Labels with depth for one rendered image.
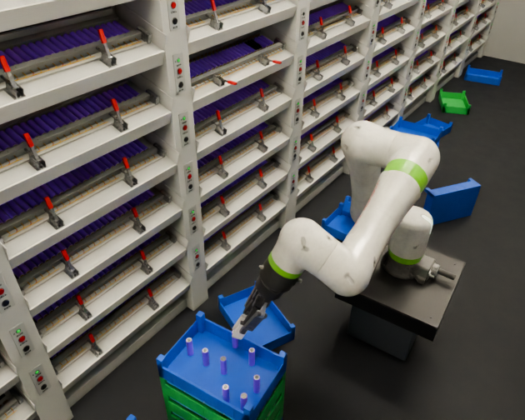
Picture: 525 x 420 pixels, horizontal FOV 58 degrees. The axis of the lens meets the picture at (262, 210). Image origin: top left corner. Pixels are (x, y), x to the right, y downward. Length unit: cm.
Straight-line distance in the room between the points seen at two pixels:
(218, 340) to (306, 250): 52
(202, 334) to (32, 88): 83
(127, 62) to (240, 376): 92
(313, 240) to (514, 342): 135
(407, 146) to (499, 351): 112
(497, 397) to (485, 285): 59
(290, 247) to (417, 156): 45
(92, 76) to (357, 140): 73
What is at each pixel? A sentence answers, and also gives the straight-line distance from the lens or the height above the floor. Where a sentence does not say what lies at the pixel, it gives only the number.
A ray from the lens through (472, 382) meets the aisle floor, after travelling 205.
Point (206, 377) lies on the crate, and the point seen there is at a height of 40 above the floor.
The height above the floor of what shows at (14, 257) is 74.
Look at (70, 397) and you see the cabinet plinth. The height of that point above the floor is 5.
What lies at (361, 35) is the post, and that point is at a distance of 267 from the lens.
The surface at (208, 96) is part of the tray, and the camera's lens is 166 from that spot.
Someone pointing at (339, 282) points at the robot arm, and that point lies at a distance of 108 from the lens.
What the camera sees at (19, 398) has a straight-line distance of 175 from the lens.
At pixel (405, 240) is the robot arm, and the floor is 53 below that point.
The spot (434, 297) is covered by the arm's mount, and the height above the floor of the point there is 35.
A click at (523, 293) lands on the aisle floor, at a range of 248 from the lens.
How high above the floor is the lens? 157
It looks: 37 degrees down
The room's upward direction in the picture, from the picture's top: 1 degrees clockwise
